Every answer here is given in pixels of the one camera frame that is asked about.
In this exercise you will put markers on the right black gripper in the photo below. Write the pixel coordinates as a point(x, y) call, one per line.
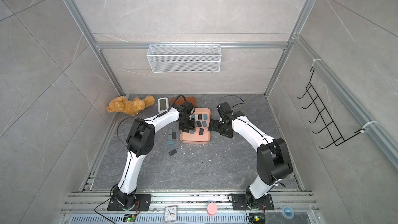
point(217, 123)

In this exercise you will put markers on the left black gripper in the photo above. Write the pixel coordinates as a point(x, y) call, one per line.
point(192, 128)

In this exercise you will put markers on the pink storage tray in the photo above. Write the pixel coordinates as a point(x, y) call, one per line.
point(188, 138)

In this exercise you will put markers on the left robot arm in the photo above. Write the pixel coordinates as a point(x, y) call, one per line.
point(140, 142)

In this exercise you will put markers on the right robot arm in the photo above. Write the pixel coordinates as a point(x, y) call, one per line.
point(273, 158)

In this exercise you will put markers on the brown leather case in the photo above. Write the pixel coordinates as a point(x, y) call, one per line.
point(181, 100)

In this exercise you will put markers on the white digital clock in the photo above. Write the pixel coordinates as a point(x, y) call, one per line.
point(163, 104)

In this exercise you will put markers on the brown teddy bear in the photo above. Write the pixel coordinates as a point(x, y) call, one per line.
point(131, 107)

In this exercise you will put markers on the pink round cap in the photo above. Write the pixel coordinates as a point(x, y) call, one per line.
point(212, 209)

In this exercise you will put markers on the small analog clock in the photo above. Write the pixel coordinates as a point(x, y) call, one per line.
point(170, 214)

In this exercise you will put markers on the blue tape roll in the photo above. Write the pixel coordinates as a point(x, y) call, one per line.
point(287, 212)

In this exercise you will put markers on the white wire mesh basket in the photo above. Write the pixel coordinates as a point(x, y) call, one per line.
point(184, 58)

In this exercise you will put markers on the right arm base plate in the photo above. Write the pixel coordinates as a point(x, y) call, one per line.
point(242, 202)

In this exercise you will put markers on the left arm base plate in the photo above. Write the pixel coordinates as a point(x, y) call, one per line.
point(130, 203)

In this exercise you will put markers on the black wire hook rack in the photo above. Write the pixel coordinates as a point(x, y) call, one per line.
point(324, 116)

